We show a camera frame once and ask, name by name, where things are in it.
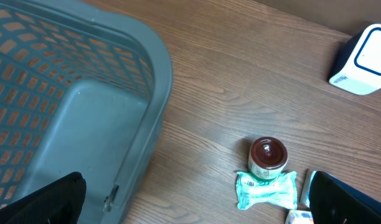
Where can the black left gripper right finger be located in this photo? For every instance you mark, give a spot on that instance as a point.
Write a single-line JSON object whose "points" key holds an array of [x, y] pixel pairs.
{"points": [[334, 202]]}

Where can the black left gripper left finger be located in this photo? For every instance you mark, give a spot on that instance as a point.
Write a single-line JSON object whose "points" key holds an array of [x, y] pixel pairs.
{"points": [[60, 202]]}

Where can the teal tissue pack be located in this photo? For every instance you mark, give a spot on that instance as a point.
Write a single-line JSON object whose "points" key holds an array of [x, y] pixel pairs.
{"points": [[304, 199]]}

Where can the orange tissue pack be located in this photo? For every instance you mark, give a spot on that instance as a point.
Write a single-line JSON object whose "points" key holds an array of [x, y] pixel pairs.
{"points": [[299, 217]]}

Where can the light teal snack packet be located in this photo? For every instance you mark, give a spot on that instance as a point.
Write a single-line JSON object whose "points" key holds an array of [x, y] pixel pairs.
{"points": [[280, 191]]}

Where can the white barcode scanner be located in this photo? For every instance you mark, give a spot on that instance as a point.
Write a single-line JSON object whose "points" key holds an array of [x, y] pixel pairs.
{"points": [[358, 66]]}

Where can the grey plastic mesh basket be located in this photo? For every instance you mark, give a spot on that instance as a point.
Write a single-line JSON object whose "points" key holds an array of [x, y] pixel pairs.
{"points": [[81, 90]]}

